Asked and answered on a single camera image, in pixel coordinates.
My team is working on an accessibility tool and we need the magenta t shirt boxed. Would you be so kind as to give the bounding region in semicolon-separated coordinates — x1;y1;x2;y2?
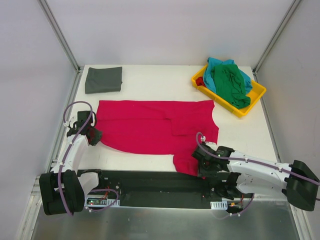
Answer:
96;100;219;176

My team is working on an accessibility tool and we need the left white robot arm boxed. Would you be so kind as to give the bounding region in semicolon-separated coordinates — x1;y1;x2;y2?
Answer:
39;126;106;216

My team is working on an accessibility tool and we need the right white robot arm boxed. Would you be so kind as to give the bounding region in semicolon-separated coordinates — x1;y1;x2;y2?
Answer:
192;142;320;212

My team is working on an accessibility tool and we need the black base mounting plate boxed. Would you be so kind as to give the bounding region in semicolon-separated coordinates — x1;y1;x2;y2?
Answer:
82;169;253;210

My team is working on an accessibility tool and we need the folded grey t shirt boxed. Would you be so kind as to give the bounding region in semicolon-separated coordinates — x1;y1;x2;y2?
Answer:
84;66;123;94

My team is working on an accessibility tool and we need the red t shirt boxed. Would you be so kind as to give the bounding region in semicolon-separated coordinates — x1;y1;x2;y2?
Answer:
195;76;206;87

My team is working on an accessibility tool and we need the green t shirt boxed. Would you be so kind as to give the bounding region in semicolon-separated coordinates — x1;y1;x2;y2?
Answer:
211;64;251;109

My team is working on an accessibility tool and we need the teal t shirt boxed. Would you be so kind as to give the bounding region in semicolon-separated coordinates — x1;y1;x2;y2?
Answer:
202;57;253;94

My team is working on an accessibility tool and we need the yellow plastic bin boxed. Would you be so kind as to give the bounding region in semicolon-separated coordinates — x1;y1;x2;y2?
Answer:
191;64;267;118

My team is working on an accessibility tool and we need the right white cable duct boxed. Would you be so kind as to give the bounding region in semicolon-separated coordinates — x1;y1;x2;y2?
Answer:
210;200;228;211

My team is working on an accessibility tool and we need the left aluminium frame post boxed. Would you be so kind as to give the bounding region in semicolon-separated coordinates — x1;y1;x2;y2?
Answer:
37;0;81;73

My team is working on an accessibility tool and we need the aluminium frame post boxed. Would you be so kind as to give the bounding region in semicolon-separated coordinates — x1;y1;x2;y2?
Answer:
252;0;303;76
37;0;81;73

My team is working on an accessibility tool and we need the right aluminium frame post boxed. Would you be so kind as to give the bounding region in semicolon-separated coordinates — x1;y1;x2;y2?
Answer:
252;0;303;76

